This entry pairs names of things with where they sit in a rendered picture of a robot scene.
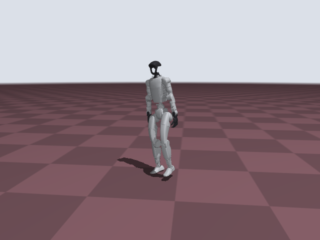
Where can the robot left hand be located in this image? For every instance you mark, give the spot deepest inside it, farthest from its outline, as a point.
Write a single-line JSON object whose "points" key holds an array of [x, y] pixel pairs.
{"points": [[175, 120]]}

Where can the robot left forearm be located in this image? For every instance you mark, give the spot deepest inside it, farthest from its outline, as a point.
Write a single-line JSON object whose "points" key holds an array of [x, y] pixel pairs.
{"points": [[173, 105]]}

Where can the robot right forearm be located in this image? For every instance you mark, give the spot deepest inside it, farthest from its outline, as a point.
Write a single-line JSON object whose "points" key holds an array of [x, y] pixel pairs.
{"points": [[148, 107]]}

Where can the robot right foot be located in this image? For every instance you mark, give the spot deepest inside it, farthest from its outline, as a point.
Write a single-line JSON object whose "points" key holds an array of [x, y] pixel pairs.
{"points": [[156, 170]]}

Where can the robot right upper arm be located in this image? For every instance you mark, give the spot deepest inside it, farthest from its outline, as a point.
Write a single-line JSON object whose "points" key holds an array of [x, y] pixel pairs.
{"points": [[148, 96]]}

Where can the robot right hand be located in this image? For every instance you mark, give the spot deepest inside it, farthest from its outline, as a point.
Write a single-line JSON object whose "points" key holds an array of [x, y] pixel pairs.
{"points": [[148, 116]]}

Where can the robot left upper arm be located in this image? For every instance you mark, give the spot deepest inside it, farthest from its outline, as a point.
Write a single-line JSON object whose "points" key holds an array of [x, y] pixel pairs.
{"points": [[167, 82]]}

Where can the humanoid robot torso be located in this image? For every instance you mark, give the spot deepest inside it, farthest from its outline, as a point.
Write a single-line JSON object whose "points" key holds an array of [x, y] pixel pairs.
{"points": [[158, 94]]}

